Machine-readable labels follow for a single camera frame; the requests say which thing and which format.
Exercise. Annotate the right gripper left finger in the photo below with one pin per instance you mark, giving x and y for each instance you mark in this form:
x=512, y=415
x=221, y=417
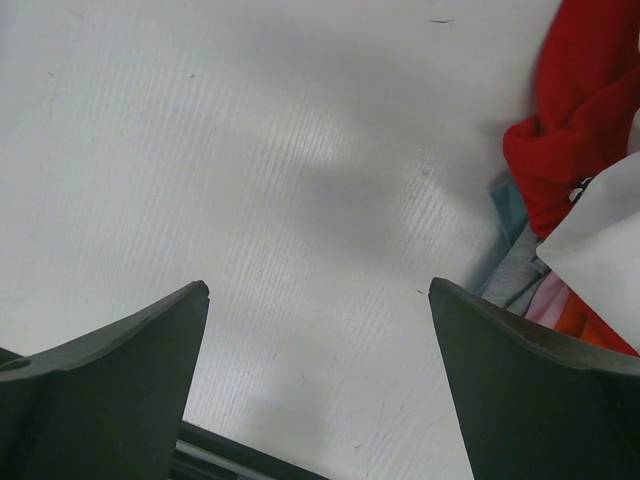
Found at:
x=108, y=404

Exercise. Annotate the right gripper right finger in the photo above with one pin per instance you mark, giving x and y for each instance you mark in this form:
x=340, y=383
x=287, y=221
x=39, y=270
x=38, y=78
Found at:
x=533, y=403

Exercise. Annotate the folded orange t shirt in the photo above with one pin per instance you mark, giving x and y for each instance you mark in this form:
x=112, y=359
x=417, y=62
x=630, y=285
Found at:
x=580, y=322

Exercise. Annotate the folded pink t shirt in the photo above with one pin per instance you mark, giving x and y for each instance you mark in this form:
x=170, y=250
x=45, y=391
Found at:
x=549, y=302

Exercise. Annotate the folded grey t shirt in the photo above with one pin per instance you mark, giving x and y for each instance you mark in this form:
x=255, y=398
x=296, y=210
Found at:
x=518, y=275

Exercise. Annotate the folded white t shirt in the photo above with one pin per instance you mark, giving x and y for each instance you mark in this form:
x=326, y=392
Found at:
x=595, y=249

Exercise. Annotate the folded light blue t shirt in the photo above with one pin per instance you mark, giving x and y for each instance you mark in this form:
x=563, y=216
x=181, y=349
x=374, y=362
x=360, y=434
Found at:
x=512, y=217

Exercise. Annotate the folded red t shirt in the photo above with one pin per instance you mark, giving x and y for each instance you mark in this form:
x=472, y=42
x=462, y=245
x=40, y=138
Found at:
x=586, y=93

